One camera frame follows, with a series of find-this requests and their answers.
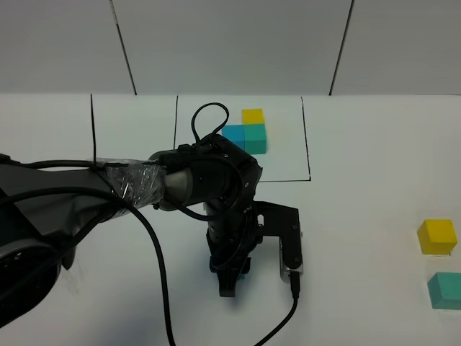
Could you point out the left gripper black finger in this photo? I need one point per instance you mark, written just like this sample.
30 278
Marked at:
227 280

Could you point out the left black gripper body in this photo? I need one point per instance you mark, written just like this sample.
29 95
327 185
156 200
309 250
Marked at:
232 239

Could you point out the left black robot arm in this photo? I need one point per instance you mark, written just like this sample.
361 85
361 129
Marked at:
48 207

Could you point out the green template block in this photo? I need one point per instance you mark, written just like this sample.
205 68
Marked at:
255 137

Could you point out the blue template block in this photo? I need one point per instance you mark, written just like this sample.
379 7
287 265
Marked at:
235 134

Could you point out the yellow template block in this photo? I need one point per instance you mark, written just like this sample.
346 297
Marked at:
252 116

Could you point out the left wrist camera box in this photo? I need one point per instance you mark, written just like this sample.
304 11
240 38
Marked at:
283 222

